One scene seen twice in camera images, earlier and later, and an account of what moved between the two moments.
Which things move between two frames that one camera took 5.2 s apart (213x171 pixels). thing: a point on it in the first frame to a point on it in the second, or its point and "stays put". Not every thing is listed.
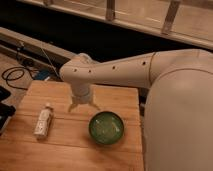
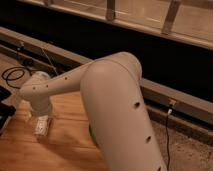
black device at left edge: x=6 y=110 stays put
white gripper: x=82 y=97 to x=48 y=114
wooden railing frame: x=188 y=22 stays put
